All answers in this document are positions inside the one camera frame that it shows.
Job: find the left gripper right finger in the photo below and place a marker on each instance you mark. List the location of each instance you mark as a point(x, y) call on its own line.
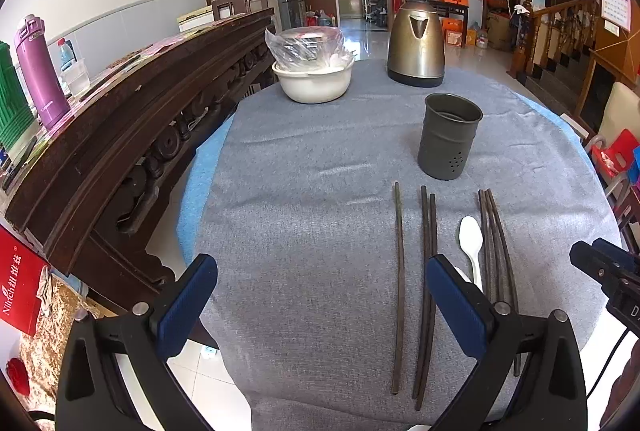
point(550, 394)

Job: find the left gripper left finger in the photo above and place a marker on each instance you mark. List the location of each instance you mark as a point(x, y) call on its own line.
point(91, 392)

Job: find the dark chopstick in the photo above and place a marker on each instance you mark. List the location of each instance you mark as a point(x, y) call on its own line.
point(432, 215)
point(496, 272)
point(400, 299)
point(507, 287)
point(488, 248)
point(424, 309)

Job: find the white plastic spoon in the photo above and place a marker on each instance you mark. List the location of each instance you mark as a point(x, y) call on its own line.
point(471, 242)

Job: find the right hand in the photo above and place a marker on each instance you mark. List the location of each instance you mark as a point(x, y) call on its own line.
point(623, 384)

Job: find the red plastic child chair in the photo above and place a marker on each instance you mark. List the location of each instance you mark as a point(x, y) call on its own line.
point(618, 159)

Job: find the red paper bag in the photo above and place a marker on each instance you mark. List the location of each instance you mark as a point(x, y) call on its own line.
point(20, 271)

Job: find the blue table cover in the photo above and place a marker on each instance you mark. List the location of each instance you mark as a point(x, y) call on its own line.
point(198, 184)

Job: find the dark grey utensil holder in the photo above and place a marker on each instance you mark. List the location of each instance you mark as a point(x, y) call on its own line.
point(449, 127)

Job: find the wooden stair railing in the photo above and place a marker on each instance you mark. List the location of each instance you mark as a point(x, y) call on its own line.
point(545, 35)

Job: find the grey table cloth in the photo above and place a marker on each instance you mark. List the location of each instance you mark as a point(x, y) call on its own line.
point(300, 219)

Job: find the brass electric kettle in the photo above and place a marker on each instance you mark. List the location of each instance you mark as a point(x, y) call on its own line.
point(416, 54)

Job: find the green thermos flask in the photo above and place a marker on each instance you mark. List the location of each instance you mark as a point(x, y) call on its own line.
point(16, 115)

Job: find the purple thermos bottle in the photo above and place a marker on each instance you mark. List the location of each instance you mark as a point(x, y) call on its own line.
point(38, 72)

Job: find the dark wooden side table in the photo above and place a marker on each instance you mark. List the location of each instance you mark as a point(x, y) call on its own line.
point(453, 18)

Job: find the clear bottle red cap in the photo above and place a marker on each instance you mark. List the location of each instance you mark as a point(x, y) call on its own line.
point(67, 53)

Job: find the white plastic basin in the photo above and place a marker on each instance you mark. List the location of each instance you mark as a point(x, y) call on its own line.
point(316, 87)

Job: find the clear plastic bag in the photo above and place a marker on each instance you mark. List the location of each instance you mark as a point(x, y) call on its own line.
point(309, 50)

